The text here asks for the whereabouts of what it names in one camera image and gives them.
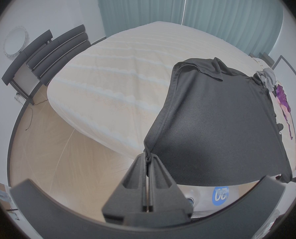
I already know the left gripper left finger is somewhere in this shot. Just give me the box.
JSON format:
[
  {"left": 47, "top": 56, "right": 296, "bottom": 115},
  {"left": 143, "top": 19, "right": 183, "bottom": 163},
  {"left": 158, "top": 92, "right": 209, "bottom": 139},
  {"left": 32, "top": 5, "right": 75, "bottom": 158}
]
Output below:
[{"left": 102, "top": 152, "right": 148, "bottom": 221}]

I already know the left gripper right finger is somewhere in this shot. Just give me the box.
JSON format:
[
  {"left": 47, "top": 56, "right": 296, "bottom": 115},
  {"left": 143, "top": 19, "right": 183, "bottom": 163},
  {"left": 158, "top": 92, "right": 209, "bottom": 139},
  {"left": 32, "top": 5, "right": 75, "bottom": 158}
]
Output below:
[{"left": 147, "top": 153, "right": 194, "bottom": 220}]

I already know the black T-shirt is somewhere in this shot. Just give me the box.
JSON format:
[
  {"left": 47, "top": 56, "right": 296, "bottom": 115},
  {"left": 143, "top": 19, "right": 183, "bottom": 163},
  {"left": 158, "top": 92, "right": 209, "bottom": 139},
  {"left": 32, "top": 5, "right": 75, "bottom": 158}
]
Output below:
[{"left": 143, "top": 57, "right": 293, "bottom": 186}]

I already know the bed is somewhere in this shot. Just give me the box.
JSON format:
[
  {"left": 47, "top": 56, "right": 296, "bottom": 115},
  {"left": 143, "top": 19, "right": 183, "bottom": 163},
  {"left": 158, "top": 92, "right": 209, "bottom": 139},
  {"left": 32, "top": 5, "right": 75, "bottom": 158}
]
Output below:
[{"left": 47, "top": 21, "right": 296, "bottom": 174}]

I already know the purple satin garment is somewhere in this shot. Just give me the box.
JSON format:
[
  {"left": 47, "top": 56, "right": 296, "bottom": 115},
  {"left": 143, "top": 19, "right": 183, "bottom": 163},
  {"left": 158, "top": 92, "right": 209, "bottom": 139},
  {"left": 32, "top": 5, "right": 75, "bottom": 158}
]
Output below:
[{"left": 275, "top": 85, "right": 294, "bottom": 140}]

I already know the grey knit garment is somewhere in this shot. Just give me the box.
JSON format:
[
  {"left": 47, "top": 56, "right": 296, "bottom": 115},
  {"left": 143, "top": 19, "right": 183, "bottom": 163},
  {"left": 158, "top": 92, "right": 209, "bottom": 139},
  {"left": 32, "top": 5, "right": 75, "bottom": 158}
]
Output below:
[{"left": 255, "top": 67, "right": 278, "bottom": 91}]

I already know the dark grey chest of drawers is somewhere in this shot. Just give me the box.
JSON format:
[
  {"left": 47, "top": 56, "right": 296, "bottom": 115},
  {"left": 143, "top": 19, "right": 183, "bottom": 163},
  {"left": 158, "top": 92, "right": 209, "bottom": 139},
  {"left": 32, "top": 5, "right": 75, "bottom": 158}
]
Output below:
[{"left": 26, "top": 25, "right": 92, "bottom": 86}]

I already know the blue-green curtain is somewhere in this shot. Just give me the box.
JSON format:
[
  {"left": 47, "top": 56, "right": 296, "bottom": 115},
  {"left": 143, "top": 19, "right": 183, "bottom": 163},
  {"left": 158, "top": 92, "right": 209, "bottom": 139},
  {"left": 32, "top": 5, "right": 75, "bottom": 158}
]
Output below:
[
  {"left": 95, "top": 0, "right": 188, "bottom": 38},
  {"left": 183, "top": 0, "right": 284, "bottom": 57}
]

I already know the round white framed mirror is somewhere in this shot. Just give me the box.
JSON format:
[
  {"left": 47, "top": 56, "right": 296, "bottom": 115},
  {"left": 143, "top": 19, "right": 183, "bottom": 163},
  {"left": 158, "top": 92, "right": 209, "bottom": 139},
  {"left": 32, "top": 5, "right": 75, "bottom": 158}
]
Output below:
[{"left": 4, "top": 26, "right": 30, "bottom": 59}]

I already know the black cable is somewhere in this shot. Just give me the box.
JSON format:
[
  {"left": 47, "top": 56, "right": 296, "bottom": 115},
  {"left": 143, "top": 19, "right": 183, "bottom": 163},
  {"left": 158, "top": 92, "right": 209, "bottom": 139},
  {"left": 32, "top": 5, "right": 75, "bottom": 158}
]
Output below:
[{"left": 14, "top": 94, "right": 49, "bottom": 131}]

